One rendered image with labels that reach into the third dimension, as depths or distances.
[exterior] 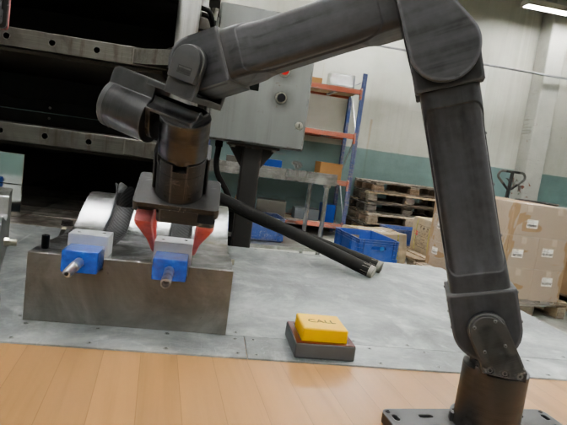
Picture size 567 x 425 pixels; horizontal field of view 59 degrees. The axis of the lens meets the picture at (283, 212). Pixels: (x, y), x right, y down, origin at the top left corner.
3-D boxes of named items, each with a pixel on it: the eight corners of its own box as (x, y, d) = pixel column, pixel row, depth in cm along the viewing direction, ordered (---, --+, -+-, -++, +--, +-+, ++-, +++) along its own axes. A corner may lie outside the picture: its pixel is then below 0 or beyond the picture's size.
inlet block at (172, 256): (185, 308, 58) (190, 263, 57) (140, 304, 57) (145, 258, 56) (189, 276, 71) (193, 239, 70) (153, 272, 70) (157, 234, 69)
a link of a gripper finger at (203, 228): (159, 232, 70) (163, 177, 65) (211, 238, 71) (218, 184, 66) (152, 266, 65) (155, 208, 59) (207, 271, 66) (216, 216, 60)
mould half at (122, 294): (225, 335, 68) (237, 238, 66) (22, 320, 64) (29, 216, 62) (218, 255, 117) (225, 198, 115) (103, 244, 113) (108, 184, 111)
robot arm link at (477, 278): (456, 363, 48) (404, 23, 47) (452, 341, 54) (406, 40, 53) (527, 359, 46) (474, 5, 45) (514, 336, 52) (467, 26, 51)
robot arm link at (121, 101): (79, 121, 55) (111, 13, 53) (124, 128, 63) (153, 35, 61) (169, 159, 52) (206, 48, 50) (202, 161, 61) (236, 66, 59)
